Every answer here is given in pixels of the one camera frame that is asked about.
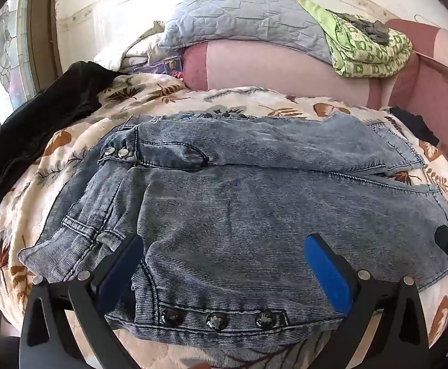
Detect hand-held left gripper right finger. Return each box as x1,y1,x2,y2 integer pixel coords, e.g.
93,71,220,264
304,232,429,369

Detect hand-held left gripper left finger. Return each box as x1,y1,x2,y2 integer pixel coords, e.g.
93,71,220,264
18,232,148,369

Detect blue denim pants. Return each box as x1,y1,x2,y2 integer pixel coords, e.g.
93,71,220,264
18,111,448,343

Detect cream leaf print blanket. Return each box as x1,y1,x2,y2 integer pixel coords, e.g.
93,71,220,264
0,73,448,369

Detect dark cloth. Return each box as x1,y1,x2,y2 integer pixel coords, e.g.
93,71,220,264
389,105,440,147

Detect black garment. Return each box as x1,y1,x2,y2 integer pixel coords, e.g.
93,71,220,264
0,61,123,235

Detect green patterned cloth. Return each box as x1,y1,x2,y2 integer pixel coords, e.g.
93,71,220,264
298,0,414,77

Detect white bedding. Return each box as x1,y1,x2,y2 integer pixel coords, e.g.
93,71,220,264
93,21,186,73

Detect small grey cloth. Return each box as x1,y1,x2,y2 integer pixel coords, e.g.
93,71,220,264
337,12,391,45

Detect stained glass window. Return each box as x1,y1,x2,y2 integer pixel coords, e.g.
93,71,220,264
0,0,36,131

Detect grey-blue quilted cover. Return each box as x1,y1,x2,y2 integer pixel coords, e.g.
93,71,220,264
158,0,334,64

